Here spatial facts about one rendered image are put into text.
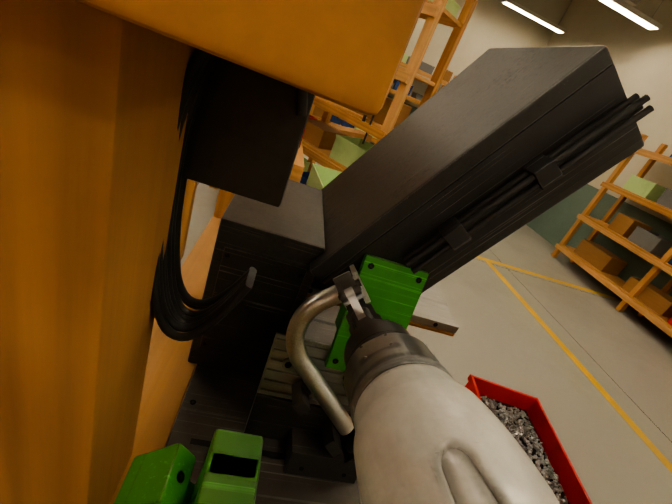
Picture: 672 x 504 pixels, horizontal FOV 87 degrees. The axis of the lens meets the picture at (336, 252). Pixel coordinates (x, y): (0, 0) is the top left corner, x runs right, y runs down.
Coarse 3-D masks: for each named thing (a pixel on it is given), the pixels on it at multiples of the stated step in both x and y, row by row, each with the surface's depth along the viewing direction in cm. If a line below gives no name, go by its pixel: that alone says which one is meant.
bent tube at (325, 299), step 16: (352, 272) 53; (304, 304) 55; (320, 304) 54; (336, 304) 55; (304, 320) 55; (288, 336) 56; (304, 336) 57; (288, 352) 57; (304, 352) 57; (304, 368) 57; (320, 384) 58; (320, 400) 59; (336, 400) 60; (336, 416) 59
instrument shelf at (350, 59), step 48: (96, 0) 10; (144, 0) 10; (192, 0) 10; (240, 0) 10; (288, 0) 10; (336, 0) 10; (384, 0) 10; (240, 48) 11; (288, 48) 11; (336, 48) 11; (384, 48) 11; (336, 96) 12; (384, 96) 12
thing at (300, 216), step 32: (288, 192) 77; (320, 192) 85; (224, 224) 58; (256, 224) 59; (288, 224) 64; (320, 224) 69; (224, 256) 60; (256, 256) 61; (288, 256) 61; (224, 288) 64; (256, 288) 64; (288, 288) 64; (224, 320) 67; (256, 320) 68; (288, 320) 68; (192, 352) 71; (224, 352) 71; (256, 352) 72
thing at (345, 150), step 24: (432, 0) 265; (432, 24) 261; (456, 24) 284; (408, 72) 278; (312, 120) 376; (360, 120) 307; (384, 120) 297; (312, 144) 361; (336, 144) 335; (360, 144) 366; (336, 168) 331
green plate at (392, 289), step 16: (368, 256) 57; (368, 272) 58; (384, 272) 58; (400, 272) 58; (368, 288) 58; (384, 288) 59; (400, 288) 59; (416, 288) 60; (384, 304) 60; (400, 304) 60; (416, 304) 60; (336, 320) 67; (400, 320) 61; (336, 336) 60; (336, 352) 61; (336, 368) 62
